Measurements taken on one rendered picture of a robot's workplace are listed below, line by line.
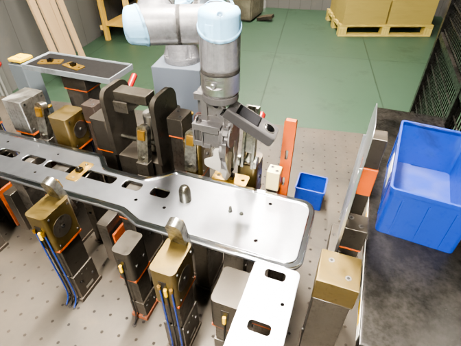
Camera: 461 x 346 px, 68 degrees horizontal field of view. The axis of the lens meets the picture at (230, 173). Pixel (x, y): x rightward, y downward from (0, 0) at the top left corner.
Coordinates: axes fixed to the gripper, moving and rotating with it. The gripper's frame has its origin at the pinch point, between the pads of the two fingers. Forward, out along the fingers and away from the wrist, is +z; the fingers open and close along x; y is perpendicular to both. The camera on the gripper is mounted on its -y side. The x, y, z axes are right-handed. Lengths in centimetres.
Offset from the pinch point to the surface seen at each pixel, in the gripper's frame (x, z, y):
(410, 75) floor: -373, 114, -92
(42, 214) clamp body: 20.0, 8.0, 39.5
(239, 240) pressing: 8.4, 12.4, -5.3
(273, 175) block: -10.6, 6.8, -8.1
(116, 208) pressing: 8.6, 12.9, 28.0
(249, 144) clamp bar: -14.6, 1.5, -0.1
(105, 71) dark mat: -33, -3, 57
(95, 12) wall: -374, 83, 339
